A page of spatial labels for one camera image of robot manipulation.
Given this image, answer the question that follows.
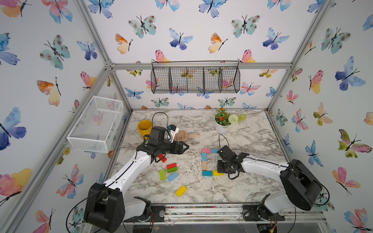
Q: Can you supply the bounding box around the small yellow building block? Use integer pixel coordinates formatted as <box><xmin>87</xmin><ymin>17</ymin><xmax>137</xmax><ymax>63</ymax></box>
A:
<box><xmin>213</xmin><ymin>170</ymin><xmax>224</xmax><ymax>176</ymax></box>

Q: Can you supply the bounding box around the red building block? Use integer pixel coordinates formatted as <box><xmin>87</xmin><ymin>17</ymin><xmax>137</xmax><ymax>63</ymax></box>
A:
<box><xmin>158</xmin><ymin>154</ymin><xmax>167</xmax><ymax>163</ymax></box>
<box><xmin>167</xmin><ymin>163</ymin><xmax>177</xmax><ymax>169</ymax></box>

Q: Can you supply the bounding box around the natural wood building block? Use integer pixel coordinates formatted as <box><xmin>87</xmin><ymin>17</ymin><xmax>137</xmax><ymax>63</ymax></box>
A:
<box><xmin>202</xmin><ymin>161</ymin><xmax>207</xmax><ymax>171</ymax></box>

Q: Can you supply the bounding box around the light blue building block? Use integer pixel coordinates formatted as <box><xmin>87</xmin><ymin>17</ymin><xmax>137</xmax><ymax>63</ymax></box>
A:
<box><xmin>202</xmin><ymin>152</ymin><xmax>207</xmax><ymax>161</ymax></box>

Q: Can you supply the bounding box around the teal building block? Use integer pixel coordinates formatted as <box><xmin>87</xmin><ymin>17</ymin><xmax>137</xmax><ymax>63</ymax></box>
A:
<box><xmin>203</xmin><ymin>170</ymin><xmax>213</xmax><ymax>177</ymax></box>

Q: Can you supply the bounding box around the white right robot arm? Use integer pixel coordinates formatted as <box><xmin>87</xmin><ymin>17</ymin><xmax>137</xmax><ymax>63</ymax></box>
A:
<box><xmin>217</xmin><ymin>146</ymin><xmax>323</xmax><ymax>219</ymax></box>

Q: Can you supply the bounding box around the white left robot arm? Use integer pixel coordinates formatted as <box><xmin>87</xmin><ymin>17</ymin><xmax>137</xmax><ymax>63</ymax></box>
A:
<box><xmin>84</xmin><ymin>125</ymin><xmax>189</xmax><ymax>233</ymax></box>

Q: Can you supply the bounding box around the light green building block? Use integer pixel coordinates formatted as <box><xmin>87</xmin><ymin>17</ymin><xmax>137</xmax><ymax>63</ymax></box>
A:
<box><xmin>159</xmin><ymin>170</ymin><xmax>166</xmax><ymax>181</ymax></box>

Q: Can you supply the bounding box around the pale blue building block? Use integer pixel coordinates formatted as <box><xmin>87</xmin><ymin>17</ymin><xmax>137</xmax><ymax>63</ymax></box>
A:
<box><xmin>167</xmin><ymin>172</ymin><xmax>178</xmax><ymax>182</ymax></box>

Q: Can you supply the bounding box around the yellow long building block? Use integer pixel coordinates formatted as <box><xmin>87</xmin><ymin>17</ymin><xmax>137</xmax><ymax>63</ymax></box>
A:
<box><xmin>175</xmin><ymin>185</ymin><xmax>187</xmax><ymax>197</ymax></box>

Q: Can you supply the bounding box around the yellow cup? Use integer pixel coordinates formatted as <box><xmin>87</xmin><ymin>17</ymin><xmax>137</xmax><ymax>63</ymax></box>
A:
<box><xmin>138</xmin><ymin>120</ymin><xmax>153</xmax><ymax>137</ymax></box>

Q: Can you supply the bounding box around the beige plastic slotted scoop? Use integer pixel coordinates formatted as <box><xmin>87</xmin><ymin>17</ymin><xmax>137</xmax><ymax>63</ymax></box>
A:
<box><xmin>174</xmin><ymin>131</ymin><xmax>201</xmax><ymax>142</ymax></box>

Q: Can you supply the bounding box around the white flower pot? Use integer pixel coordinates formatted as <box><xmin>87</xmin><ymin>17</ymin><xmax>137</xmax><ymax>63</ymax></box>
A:
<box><xmin>214</xmin><ymin>121</ymin><xmax>230</xmax><ymax>134</ymax></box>

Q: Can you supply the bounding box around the artificial green flower plant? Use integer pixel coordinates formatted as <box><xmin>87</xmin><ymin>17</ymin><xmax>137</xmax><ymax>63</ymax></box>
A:
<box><xmin>214</xmin><ymin>107</ymin><xmax>247</xmax><ymax>128</ymax></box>

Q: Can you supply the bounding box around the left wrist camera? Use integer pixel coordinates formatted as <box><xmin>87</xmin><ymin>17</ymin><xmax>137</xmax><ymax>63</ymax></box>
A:
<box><xmin>168</xmin><ymin>125</ymin><xmax>179</xmax><ymax>143</ymax></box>

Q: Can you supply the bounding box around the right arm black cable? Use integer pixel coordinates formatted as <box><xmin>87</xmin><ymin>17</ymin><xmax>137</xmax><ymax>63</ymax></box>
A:
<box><xmin>218</xmin><ymin>133</ymin><xmax>330</xmax><ymax>233</ymax></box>

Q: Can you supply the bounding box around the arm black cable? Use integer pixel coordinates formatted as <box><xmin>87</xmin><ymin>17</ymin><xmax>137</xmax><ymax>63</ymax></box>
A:
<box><xmin>218</xmin><ymin>133</ymin><xmax>330</xmax><ymax>233</ymax></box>
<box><xmin>65</xmin><ymin>112</ymin><xmax>170</xmax><ymax>233</ymax></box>

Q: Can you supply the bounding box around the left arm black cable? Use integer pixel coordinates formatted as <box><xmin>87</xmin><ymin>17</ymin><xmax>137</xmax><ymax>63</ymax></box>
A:
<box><xmin>65</xmin><ymin>112</ymin><xmax>170</xmax><ymax>233</ymax></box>

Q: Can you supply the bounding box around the white mesh wall basket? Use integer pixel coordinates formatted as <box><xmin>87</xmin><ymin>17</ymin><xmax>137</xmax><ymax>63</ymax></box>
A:
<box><xmin>67</xmin><ymin>96</ymin><xmax>123</xmax><ymax>153</ymax></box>

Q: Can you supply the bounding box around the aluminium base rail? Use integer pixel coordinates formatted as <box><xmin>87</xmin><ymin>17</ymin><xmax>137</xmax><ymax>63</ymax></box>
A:
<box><xmin>81</xmin><ymin>203</ymin><xmax>327</xmax><ymax>225</ymax></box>

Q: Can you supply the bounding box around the black wire wall basket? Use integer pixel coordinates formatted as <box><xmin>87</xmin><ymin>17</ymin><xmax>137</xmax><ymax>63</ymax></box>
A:
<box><xmin>148</xmin><ymin>61</ymin><xmax>241</xmax><ymax>94</ymax></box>

